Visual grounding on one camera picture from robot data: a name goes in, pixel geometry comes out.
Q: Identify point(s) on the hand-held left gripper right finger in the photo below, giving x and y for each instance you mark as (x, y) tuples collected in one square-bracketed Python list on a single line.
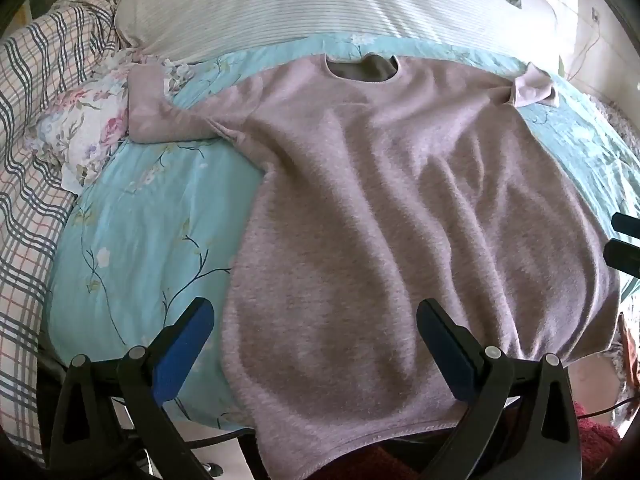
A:
[(446, 355)]

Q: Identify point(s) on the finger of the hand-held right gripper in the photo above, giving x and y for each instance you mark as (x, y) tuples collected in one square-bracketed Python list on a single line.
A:
[(624, 257), (628, 223)]

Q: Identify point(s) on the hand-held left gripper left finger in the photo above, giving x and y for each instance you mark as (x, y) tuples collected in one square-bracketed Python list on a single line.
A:
[(184, 347)]

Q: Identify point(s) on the pink knit sweater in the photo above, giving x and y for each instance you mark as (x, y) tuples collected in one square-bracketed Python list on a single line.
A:
[(375, 210)]

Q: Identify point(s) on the grey patterned cloth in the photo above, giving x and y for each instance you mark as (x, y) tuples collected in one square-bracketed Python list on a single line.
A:
[(617, 120)]

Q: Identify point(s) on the teal floral blanket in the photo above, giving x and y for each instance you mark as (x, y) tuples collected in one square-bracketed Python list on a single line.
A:
[(150, 210)]

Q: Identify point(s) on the red fuzzy cloth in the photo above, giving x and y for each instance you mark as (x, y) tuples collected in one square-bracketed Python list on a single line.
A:
[(595, 442)]

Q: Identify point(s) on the plaid bed sheet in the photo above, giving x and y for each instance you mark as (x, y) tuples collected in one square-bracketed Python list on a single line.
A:
[(30, 210)]

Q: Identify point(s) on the white floral cloth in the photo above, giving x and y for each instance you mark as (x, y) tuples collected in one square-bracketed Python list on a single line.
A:
[(85, 125)]

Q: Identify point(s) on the white striped pillow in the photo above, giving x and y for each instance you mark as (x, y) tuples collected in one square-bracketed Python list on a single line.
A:
[(300, 0)]

